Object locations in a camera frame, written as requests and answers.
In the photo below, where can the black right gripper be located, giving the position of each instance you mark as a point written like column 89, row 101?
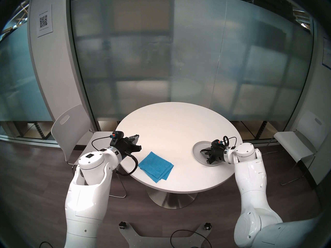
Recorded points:
column 217, row 154

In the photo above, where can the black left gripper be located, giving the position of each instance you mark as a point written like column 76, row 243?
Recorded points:
column 125, row 146

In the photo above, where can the blue cloth napkin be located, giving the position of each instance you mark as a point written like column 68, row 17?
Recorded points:
column 156, row 166

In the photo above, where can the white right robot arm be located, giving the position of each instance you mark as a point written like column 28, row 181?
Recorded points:
column 250, row 177

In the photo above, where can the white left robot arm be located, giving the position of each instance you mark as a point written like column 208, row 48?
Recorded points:
column 88, row 198

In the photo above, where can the grey round plate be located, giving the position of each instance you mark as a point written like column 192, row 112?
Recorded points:
column 196, row 157

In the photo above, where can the black shelving upright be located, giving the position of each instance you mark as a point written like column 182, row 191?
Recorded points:
column 38, row 131
column 261, row 131

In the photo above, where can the white plastic chair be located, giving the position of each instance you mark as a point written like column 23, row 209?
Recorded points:
column 72, row 123
column 292, row 144

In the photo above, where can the black star knob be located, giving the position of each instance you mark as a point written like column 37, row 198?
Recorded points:
column 207, row 226
column 122, row 225

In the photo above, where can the white QR code sign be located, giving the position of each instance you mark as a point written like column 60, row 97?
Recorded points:
column 44, row 21

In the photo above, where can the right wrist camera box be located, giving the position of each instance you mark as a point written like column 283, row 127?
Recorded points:
column 216, row 142

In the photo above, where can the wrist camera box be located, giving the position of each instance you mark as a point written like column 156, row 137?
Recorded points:
column 117, row 134
column 216, row 142

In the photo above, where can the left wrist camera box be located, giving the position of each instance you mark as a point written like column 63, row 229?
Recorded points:
column 117, row 134

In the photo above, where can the steel table pedestal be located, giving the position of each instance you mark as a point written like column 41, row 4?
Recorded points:
column 168, row 201

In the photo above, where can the grey metal robot base plate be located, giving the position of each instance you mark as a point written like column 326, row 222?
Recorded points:
column 128, row 234

